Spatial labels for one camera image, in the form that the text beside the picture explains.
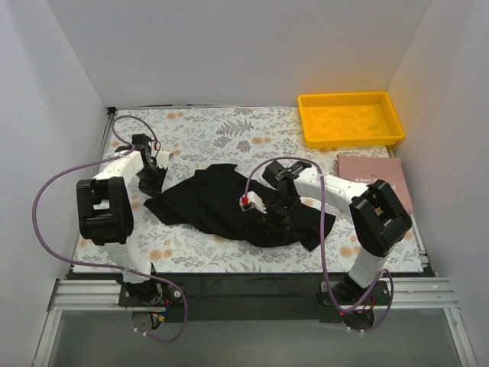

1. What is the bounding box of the black t shirt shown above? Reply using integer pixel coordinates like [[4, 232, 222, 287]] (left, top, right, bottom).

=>
[[144, 164, 335, 252]]

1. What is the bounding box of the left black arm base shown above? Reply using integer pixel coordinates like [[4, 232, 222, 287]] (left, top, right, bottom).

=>
[[118, 281, 186, 307]]

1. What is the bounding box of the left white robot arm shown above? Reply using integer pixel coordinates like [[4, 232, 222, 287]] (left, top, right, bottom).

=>
[[76, 134, 173, 306]]

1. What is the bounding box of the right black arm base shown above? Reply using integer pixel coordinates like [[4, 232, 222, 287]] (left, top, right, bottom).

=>
[[316, 281, 390, 307]]

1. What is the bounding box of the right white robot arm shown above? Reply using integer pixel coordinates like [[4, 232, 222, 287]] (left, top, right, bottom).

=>
[[263, 161, 412, 304]]

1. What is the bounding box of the floral table mat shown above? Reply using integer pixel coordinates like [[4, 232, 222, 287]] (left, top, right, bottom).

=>
[[101, 107, 390, 273]]

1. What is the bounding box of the folded pink t shirt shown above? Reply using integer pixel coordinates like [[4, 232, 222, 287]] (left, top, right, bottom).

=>
[[337, 155, 413, 214]]

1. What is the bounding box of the yellow plastic tray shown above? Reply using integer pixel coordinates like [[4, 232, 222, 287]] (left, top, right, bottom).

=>
[[297, 91, 405, 149]]

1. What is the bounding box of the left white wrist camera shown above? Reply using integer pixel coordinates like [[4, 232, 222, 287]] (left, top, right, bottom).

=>
[[153, 141, 173, 169]]

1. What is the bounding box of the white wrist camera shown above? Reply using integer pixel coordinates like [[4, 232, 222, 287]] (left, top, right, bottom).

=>
[[239, 191, 267, 214], [153, 141, 173, 169]]

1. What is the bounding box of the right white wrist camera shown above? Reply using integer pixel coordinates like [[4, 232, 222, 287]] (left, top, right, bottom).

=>
[[239, 191, 267, 214]]

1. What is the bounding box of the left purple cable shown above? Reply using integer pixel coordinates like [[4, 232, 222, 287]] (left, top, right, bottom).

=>
[[32, 116, 190, 343]]

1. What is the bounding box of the purple cable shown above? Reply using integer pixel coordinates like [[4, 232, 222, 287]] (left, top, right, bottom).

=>
[[244, 157, 394, 334], [32, 116, 190, 343]]

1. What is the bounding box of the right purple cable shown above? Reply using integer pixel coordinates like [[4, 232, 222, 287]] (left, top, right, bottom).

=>
[[244, 157, 394, 334]]

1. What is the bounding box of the aluminium frame rail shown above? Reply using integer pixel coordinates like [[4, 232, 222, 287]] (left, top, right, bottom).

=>
[[50, 276, 458, 310]]

